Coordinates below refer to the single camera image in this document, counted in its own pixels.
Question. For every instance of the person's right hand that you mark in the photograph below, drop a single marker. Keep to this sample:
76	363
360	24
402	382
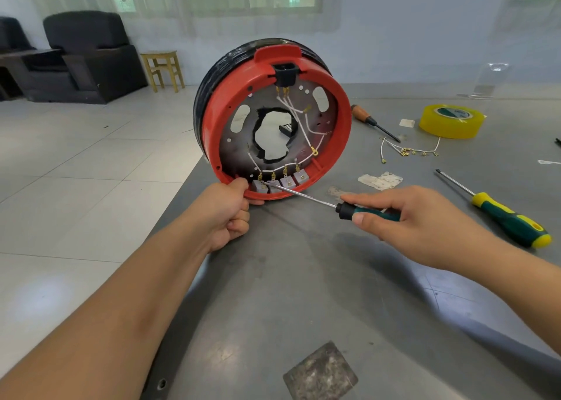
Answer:
429	229

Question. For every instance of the person's left hand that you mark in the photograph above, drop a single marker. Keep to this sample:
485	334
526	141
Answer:
219	216

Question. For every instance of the red round appliance base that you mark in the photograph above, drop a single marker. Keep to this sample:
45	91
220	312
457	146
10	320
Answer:
215	97

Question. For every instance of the person's left forearm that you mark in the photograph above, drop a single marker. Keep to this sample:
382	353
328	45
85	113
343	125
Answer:
96	325

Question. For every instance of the crumpled white tape piece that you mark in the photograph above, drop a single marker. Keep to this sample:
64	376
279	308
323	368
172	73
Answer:
380	182

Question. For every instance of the yellow tape roll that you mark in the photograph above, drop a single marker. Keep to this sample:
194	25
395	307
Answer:
432	129

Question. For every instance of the black remote control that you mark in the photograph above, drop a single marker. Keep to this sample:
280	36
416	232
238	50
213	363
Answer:
286	129

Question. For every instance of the small wooden stool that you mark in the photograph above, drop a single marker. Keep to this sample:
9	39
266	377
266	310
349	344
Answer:
162	55

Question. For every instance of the black armchair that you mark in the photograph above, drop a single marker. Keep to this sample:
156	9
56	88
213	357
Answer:
92	58

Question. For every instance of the dark coffee table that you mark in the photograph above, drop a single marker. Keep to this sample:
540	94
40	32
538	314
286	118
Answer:
26	55

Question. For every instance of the black sofa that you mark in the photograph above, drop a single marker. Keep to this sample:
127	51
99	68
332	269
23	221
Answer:
13	34

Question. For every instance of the grey metal table bracket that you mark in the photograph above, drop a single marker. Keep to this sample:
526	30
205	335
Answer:
156	386

